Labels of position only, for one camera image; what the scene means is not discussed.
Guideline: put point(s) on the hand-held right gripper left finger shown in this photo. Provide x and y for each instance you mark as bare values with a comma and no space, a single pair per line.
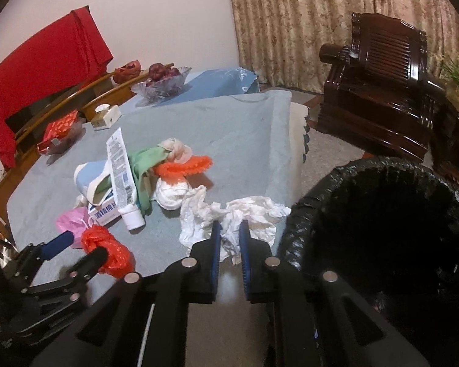
215,244

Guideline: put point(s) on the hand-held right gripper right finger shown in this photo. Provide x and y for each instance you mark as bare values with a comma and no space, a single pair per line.
244,244

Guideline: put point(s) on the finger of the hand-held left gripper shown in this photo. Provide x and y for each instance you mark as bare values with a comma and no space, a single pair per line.
57,244
93,260

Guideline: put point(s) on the red plastic wrapper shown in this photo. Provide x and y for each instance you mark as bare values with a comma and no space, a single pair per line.
113,248

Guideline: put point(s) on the pink plastic bag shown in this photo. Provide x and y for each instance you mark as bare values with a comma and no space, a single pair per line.
72,220

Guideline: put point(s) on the large white tissue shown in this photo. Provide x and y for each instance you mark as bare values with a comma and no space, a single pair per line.
252,214

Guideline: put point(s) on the small balled white tissue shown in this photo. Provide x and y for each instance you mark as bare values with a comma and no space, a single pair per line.
170,195

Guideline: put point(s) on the white toothpaste tube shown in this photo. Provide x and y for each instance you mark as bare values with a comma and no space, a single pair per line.
118,168

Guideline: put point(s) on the bin with black liner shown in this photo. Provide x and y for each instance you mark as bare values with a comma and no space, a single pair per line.
367,218

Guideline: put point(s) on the white box with blue print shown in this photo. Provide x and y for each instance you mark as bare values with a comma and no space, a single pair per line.
105,215

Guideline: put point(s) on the light wooden chair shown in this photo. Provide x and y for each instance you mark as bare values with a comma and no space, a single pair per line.
7,183
111,97
61,101

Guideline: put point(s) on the orange fringed piece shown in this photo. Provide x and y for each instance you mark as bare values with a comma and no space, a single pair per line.
183,168

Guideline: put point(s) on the beige knotted cloth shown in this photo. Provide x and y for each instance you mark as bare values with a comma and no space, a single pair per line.
176,151

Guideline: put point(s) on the grey-blue tablecloth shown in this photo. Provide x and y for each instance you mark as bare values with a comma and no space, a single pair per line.
233,133

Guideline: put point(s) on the red packet in clear tray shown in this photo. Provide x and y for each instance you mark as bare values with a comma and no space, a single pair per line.
61,130

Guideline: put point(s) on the blue plastic sheet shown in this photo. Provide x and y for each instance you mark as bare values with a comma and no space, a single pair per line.
214,84

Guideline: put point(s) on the clear glass fruit bowl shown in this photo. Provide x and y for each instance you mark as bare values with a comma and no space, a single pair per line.
157,88

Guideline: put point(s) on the red apple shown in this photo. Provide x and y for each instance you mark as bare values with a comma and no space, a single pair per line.
157,70
173,72

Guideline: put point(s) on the red cloth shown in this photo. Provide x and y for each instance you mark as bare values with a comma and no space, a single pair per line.
42,65

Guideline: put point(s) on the red crumpled bag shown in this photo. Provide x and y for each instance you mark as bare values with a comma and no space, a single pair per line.
127,70

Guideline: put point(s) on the dark wooden armchair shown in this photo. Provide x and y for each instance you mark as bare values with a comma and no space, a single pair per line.
386,95

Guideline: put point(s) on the beige patterned curtain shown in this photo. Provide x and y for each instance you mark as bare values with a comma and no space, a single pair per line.
290,26

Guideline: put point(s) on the dark wooden side table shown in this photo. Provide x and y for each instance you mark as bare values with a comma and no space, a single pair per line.
457,133

